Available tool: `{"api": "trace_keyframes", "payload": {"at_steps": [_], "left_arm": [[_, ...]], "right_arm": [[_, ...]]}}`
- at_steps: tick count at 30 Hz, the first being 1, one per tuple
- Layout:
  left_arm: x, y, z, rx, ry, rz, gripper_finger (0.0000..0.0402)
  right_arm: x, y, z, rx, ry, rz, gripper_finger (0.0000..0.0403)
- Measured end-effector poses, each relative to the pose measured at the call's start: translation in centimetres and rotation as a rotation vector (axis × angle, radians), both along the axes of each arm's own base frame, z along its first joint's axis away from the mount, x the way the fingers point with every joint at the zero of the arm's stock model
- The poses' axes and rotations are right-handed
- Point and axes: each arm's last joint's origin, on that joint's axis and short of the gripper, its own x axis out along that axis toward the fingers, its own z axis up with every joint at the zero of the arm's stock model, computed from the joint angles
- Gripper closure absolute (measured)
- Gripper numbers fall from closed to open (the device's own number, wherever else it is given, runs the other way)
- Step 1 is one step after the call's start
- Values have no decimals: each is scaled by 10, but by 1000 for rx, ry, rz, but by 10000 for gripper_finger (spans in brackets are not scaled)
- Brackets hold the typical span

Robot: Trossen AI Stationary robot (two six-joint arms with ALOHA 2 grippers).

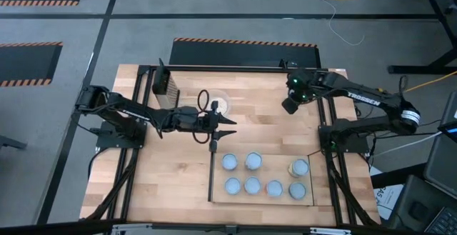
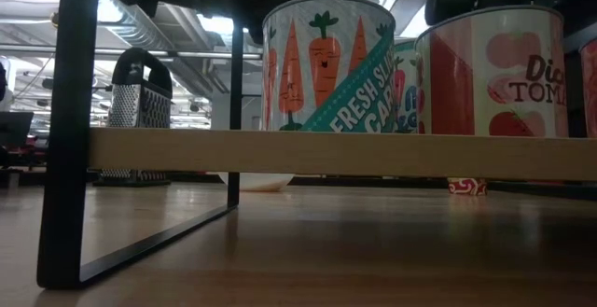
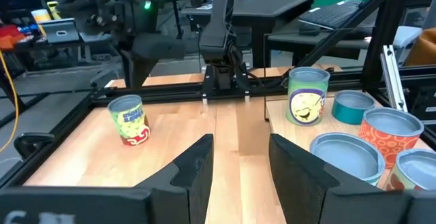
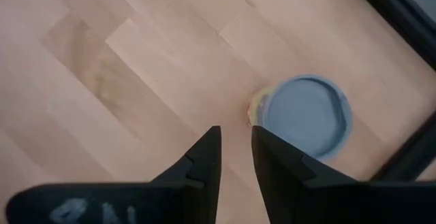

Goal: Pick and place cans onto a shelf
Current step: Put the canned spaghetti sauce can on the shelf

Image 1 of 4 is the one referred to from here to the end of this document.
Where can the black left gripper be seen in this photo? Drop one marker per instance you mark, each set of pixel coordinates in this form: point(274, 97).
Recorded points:
point(193, 120)

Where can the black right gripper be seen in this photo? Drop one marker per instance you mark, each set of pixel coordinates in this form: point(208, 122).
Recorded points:
point(303, 85)

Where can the mixed vegetables can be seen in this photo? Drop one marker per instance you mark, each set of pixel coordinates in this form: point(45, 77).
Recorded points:
point(253, 160)

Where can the white can with orange carrots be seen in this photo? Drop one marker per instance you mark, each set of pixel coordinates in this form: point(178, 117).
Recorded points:
point(232, 185)

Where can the diced tomatoes can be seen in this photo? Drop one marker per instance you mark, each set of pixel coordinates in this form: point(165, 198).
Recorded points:
point(252, 185)

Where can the red can with white swirls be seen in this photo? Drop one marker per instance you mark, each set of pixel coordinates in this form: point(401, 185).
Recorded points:
point(274, 188)

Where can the teal green printed can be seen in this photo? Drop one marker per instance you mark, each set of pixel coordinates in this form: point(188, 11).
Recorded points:
point(299, 167)

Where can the tin can with grey lid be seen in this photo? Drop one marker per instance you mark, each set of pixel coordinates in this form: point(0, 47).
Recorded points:
point(297, 190)

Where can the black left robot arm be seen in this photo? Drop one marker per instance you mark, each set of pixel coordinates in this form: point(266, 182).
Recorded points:
point(125, 108)

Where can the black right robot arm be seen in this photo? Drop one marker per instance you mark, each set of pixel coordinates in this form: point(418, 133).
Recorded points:
point(364, 97)

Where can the beige grains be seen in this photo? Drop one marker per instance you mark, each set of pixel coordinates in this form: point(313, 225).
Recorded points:
point(223, 104)

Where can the white bowl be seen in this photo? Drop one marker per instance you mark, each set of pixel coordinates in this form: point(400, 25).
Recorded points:
point(228, 101)

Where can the white paper sheet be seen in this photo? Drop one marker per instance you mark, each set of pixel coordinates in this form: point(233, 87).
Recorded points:
point(383, 195)

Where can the grey laptop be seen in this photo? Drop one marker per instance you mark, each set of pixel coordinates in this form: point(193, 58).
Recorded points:
point(442, 156)

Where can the wooden shelf with black frame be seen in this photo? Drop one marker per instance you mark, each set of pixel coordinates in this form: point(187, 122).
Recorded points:
point(271, 170)

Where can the black desk frame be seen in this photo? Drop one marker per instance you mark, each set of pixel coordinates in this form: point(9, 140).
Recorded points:
point(410, 69)

